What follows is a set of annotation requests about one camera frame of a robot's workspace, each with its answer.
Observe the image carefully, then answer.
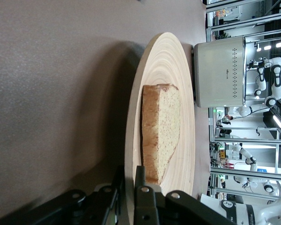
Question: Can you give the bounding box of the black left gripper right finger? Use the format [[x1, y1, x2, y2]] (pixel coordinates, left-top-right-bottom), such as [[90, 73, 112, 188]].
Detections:
[[133, 165, 238, 225]]

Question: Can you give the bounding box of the aluminium frame structure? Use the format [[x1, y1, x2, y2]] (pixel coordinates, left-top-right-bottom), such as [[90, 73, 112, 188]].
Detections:
[[205, 0, 281, 45], [209, 126, 281, 199]]

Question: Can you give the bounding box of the slice of toast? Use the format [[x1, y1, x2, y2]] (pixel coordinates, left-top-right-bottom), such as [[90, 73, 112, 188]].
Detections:
[[140, 83, 181, 184]]

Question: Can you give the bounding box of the round wooden plate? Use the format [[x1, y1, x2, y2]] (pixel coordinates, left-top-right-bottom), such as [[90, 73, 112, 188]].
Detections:
[[124, 32, 196, 225]]

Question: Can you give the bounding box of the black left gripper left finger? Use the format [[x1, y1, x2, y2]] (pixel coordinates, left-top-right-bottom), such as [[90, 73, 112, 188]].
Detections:
[[0, 165, 127, 225]]

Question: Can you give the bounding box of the chrome and beige toaster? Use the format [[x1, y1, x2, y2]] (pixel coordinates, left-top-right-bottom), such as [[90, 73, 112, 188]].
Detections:
[[191, 36, 246, 108]]

